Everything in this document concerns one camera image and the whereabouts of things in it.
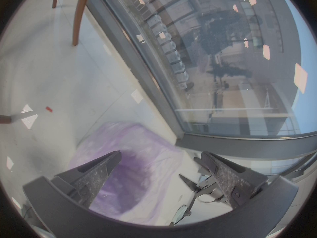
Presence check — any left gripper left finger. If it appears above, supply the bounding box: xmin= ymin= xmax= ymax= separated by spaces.
xmin=51 ymin=151 xmax=122 ymax=207

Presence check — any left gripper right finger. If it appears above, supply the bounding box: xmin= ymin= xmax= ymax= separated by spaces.
xmin=201 ymin=152 xmax=269 ymax=208

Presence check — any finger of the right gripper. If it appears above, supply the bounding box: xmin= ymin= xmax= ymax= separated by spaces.
xmin=193 ymin=157 xmax=206 ymax=169
xmin=179 ymin=174 xmax=198 ymax=191

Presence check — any purple plastic bag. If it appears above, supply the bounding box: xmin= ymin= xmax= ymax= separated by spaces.
xmin=69 ymin=122 xmax=184 ymax=226

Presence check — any white trash bin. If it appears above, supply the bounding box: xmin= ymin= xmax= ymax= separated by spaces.
xmin=89 ymin=133 xmax=182 ymax=224

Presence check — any window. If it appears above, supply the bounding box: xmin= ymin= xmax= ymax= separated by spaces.
xmin=66 ymin=0 xmax=317 ymax=183

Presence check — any wooden chair with white cushions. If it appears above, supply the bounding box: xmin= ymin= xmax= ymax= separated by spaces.
xmin=0 ymin=0 xmax=94 ymax=125

